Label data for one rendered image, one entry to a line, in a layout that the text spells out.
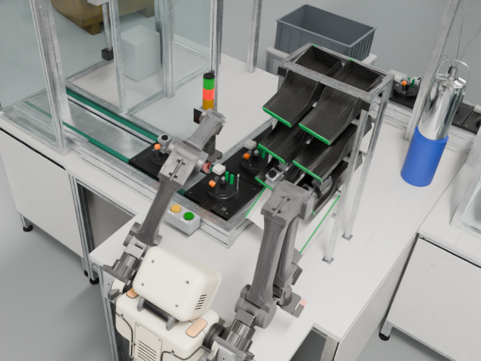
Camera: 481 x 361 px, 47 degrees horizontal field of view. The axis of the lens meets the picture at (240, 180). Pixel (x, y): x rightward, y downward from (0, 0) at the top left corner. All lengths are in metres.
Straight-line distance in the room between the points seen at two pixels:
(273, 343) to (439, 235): 0.96
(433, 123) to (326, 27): 2.07
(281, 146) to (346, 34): 2.51
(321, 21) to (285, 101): 2.60
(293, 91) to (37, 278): 2.04
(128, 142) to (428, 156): 1.43
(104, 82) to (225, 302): 1.71
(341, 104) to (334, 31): 2.58
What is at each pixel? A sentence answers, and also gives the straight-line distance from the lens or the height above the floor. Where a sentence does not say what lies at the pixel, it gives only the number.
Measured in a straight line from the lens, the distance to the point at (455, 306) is 2.82.
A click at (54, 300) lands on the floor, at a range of 3.31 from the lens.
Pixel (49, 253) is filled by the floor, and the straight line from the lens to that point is 3.55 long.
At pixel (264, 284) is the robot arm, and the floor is 1.37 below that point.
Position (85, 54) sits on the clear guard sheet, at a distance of 3.41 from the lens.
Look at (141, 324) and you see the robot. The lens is 1.65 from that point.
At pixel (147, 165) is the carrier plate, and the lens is 2.54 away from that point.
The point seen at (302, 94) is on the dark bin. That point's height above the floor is 1.56.
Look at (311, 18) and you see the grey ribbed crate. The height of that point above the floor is 0.75.
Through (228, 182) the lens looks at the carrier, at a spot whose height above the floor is 0.99.
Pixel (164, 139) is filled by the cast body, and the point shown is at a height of 1.09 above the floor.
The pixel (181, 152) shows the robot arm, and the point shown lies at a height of 1.62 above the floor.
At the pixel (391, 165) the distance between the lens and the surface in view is 2.90.
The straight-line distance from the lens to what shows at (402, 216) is 2.62.
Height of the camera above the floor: 2.58
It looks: 41 degrees down
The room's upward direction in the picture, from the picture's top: 5 degrees clockwise
